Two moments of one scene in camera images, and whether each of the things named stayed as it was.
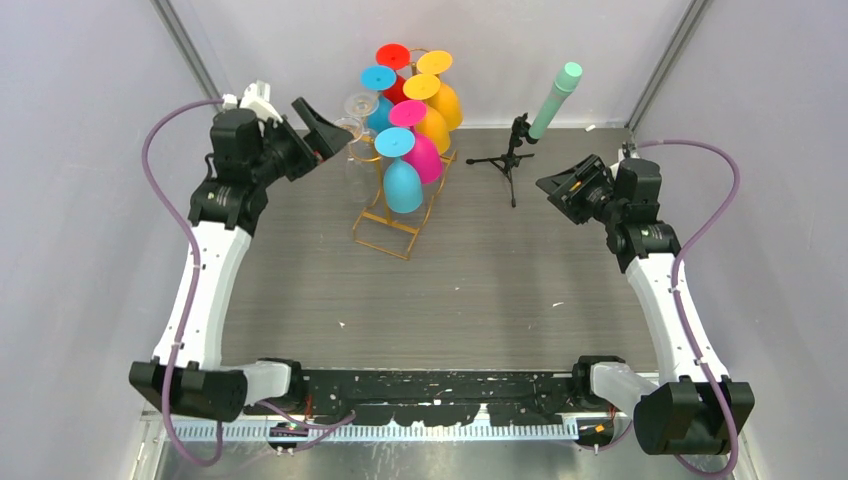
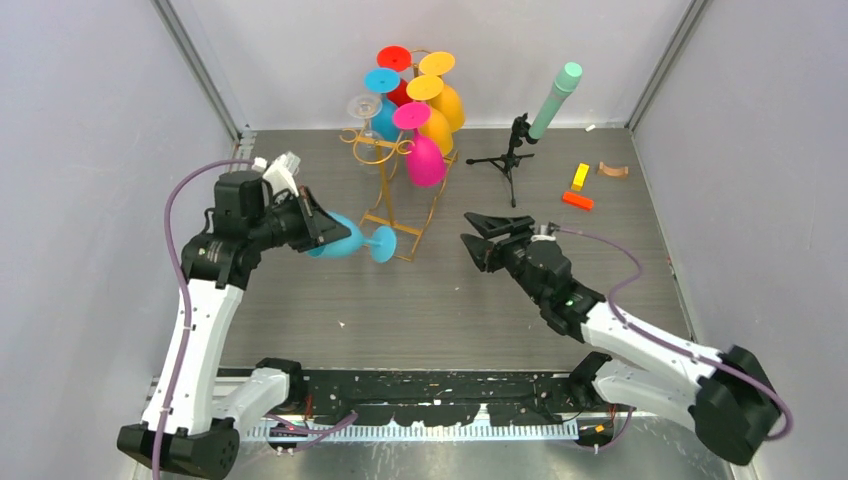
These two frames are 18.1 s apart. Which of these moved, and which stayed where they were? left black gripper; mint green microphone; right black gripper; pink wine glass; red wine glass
Moved: right black gripper; left black gripper
Stayed: red wine glass; pink wine glass; mint green microphone
